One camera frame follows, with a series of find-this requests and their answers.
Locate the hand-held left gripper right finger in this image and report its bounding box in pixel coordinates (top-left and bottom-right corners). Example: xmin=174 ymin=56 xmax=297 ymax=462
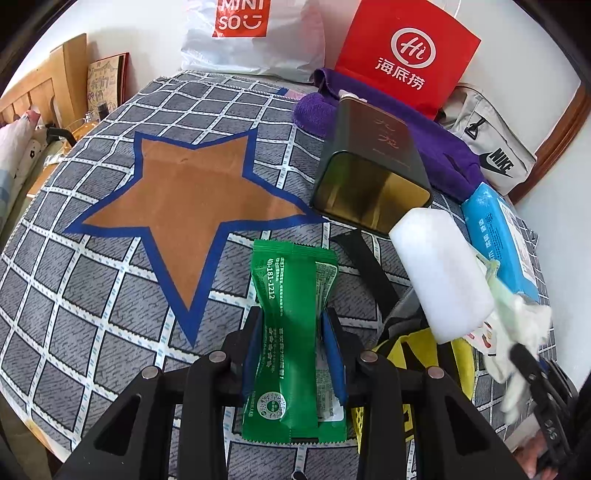
xmin=321 ymin=308 xmax=532 ymax=480

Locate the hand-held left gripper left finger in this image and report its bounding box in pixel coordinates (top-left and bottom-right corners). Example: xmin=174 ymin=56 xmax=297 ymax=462
xmin=55 ymin=307 xmax=265 ymax=480

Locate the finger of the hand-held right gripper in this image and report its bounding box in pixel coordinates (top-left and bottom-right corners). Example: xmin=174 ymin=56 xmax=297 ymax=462
xmin=509 ymin=344 xmax=572 ymax=469
xmin=541 ymin=359 xmax=583 ymax=439

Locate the green snack packet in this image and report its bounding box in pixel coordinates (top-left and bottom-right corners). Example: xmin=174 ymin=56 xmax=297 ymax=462
xmin=241 ymin=239 xmax=348 ymax=446

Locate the white red-printed plastic packet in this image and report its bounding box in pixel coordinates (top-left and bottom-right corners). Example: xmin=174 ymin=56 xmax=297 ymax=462
xmin=478 ymin=295 xmax=553 ymax=423

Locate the yellow black packet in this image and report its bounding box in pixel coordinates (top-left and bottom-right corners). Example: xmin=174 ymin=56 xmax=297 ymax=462
xmin=351 ymin=330 xmax=476 ymax=455

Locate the white foam block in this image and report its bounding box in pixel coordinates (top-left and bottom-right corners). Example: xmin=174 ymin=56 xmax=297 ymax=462
xmin=389 ymin=208 xmax=497 ymax=345

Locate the dark green tin box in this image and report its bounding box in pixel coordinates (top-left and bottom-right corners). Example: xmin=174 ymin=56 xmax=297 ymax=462
xmin=308 ymin=95 xmax=434 ymax=238

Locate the person's right hand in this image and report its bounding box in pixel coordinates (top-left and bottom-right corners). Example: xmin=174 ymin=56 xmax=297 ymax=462
xmin=513 ymin=438 xmax=555 ymax=480

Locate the blue wet wipes pack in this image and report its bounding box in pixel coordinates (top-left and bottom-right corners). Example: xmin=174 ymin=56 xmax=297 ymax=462
xmin=462 ymin=182 xmax=542 ymax=303

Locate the checked bedsheet with star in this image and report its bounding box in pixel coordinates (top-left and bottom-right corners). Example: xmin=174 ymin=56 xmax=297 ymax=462
xmin=0 ymin=71 xmax=555 ymax=464

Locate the purple towel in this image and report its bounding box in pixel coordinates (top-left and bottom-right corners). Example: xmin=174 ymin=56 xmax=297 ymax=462
xmin=294 ymin=68 xmax=485 ymax=204

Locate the grey sports bag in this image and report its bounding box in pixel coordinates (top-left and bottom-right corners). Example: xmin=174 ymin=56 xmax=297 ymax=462
xmin=438 ymin=84 xmax=539 ymax=195

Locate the wooden side table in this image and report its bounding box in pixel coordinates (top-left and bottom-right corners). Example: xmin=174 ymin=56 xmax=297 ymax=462
xmin=25 ymin=134 xmax=88 ymax=197

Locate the glass teapot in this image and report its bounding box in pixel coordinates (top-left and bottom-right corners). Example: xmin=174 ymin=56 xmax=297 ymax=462
xmin=69 ymin=117 xmax=100 ymax=139

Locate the white plastic shopping bag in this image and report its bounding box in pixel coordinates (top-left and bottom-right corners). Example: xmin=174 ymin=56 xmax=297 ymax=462
xmin=180 ymin=0 xmax=328 ymax=85

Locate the brown book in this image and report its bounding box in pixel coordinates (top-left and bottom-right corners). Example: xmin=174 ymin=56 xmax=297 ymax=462
xmin=87 ymin=52 xmax=131 ymax=118

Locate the white patterned pillow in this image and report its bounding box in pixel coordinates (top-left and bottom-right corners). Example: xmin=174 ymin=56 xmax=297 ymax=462
xmin=0 ymin=106 xmax=44 ymax=195

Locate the red paper bag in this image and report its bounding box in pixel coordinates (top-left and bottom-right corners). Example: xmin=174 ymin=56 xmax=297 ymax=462
xmin=335 ymin=0 xmax=482 ymax=121

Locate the wooden headboard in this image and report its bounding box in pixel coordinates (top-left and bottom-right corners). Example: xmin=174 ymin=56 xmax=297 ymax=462
xmin=0 ymin=33 xmax=88 ymax=130

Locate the black strap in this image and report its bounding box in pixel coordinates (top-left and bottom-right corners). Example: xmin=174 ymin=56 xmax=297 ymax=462
xmin=330 ymin=229 xmax=400 ymax=315

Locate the wooden door frame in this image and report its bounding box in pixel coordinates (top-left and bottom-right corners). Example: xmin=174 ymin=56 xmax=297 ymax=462
xmin=512 ymin=83 xmax=587 ymax=204

